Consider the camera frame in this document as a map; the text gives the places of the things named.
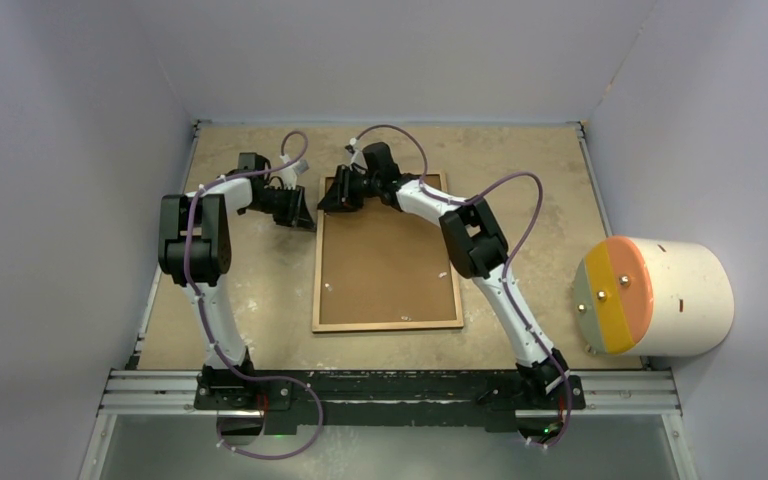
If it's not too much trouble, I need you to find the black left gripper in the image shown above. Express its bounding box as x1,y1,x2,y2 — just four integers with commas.
245,184,316,231

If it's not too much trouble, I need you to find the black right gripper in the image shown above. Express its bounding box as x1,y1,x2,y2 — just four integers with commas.
317,166,380,215

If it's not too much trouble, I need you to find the brown frame backing board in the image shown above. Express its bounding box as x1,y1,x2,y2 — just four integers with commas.
318,177,457,326

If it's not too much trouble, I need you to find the black wooden picture frame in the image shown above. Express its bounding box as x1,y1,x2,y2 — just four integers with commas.
311,172,466,334

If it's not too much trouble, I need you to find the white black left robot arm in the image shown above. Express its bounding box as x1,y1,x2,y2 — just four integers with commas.
158,152,316,409

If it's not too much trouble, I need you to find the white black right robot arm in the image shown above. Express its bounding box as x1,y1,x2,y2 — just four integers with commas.
317,142,574,407

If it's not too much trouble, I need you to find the white cylinder with orange lid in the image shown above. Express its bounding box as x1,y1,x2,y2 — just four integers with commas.
572,235,735,357

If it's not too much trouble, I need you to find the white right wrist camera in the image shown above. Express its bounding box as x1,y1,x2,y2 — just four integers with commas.
345,137,367,171

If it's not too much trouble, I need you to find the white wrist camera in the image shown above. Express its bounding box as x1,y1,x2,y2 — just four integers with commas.
278,155,309,188
345,137,367,171

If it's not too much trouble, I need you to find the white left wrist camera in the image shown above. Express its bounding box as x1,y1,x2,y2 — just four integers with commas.
278,155,309,188

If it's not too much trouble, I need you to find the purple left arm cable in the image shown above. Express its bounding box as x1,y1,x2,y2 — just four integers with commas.
182,129,326,461

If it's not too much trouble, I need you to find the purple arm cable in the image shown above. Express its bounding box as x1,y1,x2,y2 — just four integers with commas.
182,129,326,461
349,124,573,452

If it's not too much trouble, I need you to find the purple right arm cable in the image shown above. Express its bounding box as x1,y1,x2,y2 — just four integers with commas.
349,124,573,452

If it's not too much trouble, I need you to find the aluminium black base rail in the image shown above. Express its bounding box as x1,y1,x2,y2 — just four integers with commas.
99,370,681,442

